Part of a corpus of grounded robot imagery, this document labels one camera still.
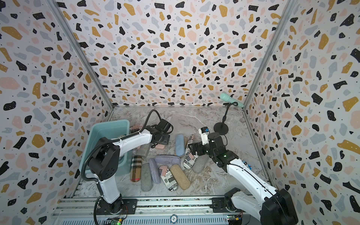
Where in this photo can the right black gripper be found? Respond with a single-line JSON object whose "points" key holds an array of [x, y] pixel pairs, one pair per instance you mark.
{"points": [[197, 145]]}

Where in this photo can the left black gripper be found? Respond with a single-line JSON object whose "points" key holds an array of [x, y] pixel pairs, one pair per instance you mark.
{"points": [[162, 138]]}

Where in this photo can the teal plastic storage box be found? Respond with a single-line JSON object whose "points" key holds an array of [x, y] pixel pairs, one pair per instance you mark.
{"points": [[110, 130]]}

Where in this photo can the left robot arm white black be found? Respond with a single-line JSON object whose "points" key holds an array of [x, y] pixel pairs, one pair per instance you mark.
{"points": [[102, 162]]}

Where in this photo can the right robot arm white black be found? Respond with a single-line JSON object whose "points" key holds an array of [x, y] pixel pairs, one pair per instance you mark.
{"points": [[265, 203]]}

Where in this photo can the pink glasses case middle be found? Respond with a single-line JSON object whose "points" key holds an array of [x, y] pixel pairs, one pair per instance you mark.
{"points": [[160, 147]]}

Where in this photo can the grey-beige glasses case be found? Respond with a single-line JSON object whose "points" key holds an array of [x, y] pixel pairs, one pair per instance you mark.
{"points": [[143, 150]]}

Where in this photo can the plaid tartan glasses case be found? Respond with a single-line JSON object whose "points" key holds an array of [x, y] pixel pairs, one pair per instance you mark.
{"points": [[136, 166]]}

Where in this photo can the grey felt case right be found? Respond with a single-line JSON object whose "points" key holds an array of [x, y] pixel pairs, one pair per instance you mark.
{"points": [[200, 163]]}

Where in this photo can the grey felt case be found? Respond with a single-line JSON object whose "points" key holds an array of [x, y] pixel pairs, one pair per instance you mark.
{"points": [[200, 163], [146, 178]]}

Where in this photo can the light blue felt case right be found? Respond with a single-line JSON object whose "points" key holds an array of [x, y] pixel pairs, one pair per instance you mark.
{"points": [[179, 145]]}

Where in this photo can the purple felt case horizontal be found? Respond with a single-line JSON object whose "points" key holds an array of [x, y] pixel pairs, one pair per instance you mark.
{"points": [[167, 159]]}

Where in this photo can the newspaper flag case far left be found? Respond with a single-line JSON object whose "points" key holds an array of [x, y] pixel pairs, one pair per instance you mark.
{"points": [[136, 128]]}

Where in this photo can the newspaper flag case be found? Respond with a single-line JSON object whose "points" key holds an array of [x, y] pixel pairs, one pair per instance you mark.
{"points": [[168, 178], [190, 140], [190, 160], [136, 128]]}

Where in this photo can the tan case behind blue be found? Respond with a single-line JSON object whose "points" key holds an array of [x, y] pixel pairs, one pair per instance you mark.
{"points": [[185, 142]]}

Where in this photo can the newspaper flag case middle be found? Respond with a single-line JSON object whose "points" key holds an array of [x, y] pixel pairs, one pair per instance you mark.
{"points": [[190, 160]]}

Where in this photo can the newspaper flag case upper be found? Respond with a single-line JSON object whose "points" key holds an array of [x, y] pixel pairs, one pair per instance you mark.
{"points": [[190, 140]]}

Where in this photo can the purple felt case diagonal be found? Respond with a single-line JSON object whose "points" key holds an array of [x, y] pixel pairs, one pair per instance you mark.
{"points": [[154, 171]]}

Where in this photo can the newspaper flag case front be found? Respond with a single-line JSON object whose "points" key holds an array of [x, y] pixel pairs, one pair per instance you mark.
{"points": [[168, 178]]}

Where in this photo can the tan felt case front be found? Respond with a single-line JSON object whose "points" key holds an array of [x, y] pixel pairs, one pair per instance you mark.
{"points": [[180, 177]]}

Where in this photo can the grey felt case front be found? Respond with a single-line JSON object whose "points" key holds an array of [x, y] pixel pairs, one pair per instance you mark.
{"points": [[146, 178]]}

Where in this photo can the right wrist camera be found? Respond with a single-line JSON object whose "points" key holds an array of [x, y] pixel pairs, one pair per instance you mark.
{"points": [[204, 132]]}

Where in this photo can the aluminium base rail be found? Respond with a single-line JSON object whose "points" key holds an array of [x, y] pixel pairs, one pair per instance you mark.
{"points": [[183, 210]]}

